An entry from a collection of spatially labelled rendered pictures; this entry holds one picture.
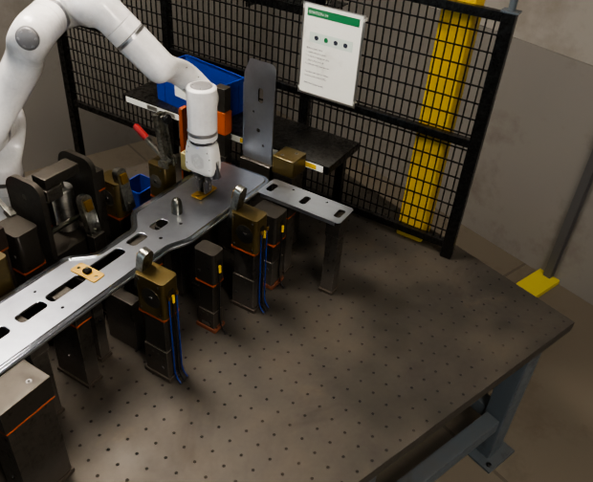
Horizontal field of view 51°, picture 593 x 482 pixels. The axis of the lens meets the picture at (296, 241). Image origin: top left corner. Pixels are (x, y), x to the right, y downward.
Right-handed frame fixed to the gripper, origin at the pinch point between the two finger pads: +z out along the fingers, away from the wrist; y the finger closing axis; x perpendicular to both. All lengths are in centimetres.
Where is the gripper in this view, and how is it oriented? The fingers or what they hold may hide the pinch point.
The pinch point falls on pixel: (204, 185)
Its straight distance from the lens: 187.9
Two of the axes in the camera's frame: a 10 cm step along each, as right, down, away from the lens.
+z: -0.7, 8.0, 6.0
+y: 8.5, 3.6, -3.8
